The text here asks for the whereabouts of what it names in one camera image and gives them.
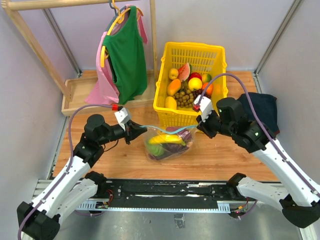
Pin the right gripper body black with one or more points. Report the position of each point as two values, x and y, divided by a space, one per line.
212 124

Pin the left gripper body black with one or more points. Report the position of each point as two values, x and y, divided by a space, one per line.
128 132

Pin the green cabbage toy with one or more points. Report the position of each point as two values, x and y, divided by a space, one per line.
155 149

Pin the clear zip top bag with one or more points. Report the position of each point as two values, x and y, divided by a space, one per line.
155 130

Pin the yellow banana toy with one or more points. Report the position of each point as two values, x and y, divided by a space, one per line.
166 139

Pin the purple eggplant toy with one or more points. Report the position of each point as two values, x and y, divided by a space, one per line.
172 150

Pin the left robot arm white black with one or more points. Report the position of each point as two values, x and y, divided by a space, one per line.
76 182

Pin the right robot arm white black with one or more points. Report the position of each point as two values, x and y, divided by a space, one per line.
299 199

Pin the green tank top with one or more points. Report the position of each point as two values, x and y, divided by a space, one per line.
125 51

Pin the orange fruit toy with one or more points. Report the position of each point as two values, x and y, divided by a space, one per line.
209 90

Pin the green grape bunch toy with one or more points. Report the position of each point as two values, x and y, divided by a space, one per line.
185 98

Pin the yellow lemon toy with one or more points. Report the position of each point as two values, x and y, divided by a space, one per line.
170 103

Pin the green red mango toy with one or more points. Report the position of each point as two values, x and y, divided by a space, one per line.
206 78

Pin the pink shirt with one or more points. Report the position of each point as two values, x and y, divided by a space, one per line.
105 90

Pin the orange mango toy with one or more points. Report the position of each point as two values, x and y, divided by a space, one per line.
173 87

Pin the dark navy cloth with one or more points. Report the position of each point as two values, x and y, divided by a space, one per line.
265 106

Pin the watermelon slice toy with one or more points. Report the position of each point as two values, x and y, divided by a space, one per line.
184 72

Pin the yellow peach toy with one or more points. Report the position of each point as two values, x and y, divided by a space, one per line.
173 74

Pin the yellow plastic basket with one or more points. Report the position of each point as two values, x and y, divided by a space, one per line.
204 58

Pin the wooden clothes rack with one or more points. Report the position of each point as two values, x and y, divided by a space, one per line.
27 90

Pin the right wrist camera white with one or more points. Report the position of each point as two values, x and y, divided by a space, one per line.
204 105

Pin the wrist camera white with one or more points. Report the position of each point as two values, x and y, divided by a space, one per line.
122 116
204 105

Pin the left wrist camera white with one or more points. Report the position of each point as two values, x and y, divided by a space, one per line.
122 116

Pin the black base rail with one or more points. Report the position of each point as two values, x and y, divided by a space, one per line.
140 195

